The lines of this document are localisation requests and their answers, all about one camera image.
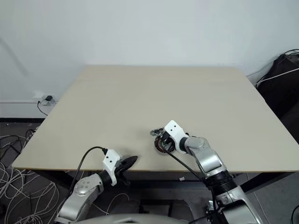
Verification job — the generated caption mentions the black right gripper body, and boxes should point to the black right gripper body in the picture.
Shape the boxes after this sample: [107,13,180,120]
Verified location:
[161,132,176,151]

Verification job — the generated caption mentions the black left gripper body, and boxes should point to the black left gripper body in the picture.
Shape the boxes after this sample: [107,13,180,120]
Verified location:
[115,160,131,187]

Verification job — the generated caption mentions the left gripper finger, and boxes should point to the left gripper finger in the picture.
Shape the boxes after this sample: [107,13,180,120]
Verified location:
[122,155,140,164]
[122,159,139,171]

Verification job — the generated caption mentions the grey motor stator housing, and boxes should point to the grey motor stator housing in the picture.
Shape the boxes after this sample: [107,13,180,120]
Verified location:
[153,136,176,155]

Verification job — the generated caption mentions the grey plastic cover piece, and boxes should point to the grey plastic cover piece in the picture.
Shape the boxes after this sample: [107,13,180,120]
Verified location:
[149,127,166,137]

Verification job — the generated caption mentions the black rounded block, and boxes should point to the black rounded block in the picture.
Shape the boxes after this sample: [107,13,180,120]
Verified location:
[172,199,195,214]
[109,200,141,214]

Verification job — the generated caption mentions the silver robot torso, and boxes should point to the silver robot torso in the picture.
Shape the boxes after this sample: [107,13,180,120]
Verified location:
[77,213,194,224]

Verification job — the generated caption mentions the black bag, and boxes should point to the black bag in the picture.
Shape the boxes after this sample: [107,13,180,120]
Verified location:
[254,54,299,119]

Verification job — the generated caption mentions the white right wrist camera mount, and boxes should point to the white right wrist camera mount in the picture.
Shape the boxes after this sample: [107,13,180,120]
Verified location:
[164,119,189,154]

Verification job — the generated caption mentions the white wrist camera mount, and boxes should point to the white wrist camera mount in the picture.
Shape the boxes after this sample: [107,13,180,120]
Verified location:
[164,119,189,154]
[102,149,122,187]

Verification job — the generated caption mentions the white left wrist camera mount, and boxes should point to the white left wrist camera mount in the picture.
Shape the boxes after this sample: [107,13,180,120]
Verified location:
[102,149,122,187]

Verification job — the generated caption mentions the black table frame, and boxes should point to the black table frame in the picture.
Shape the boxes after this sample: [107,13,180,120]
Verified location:
[39,170,295,194]

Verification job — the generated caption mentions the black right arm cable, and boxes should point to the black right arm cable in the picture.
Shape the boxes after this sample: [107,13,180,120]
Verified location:
[165,149,211,186]

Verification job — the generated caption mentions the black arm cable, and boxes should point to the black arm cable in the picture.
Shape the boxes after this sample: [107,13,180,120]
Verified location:
[165,149,211,186]
[69,146,108,196]

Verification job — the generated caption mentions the white floor cable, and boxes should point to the white floor cable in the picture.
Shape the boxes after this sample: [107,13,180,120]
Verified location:
[102,192,129,215]
[0,161,59,210]

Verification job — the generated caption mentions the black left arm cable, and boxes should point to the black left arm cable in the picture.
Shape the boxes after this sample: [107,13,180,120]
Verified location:
[69,146,108,196]

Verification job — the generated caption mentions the silver metal bracket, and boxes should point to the silver metal bracket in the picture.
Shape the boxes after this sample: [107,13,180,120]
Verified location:
[206,200,217,214]

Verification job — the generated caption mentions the black adapter cable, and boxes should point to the black adapter cable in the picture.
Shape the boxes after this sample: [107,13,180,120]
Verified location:
[36,100,49,116]

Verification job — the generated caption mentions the white wall outlet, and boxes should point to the white wall outlet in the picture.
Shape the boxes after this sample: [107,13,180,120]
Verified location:
[34,92,57,106]

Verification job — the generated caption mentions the black floor cable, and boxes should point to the black floor cable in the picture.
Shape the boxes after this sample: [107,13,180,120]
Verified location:
[0,134,31,155]

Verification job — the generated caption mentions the grey cable along wall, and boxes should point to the grey cable along wall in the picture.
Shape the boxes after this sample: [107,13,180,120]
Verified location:
[246,61,275,77]

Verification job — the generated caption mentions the white wall cable raceway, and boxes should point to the white wall cable raceway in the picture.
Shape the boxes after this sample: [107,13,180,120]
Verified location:
[0,99,44,105]

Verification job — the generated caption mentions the white cable across bag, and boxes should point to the white cable across bag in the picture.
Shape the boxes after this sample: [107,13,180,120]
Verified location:
[254,69,299,88]

